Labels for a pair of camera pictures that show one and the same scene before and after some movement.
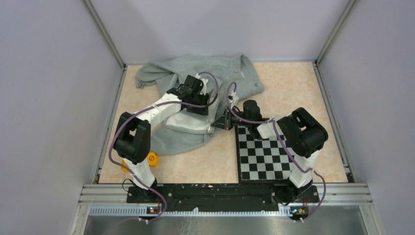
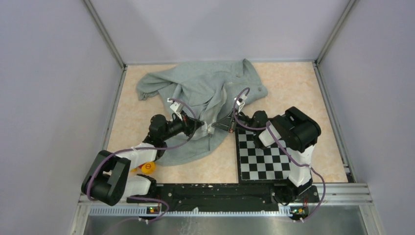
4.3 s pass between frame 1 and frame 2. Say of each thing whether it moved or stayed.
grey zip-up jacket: moved
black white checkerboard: stayed
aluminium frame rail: stayed
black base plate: stayed
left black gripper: moved
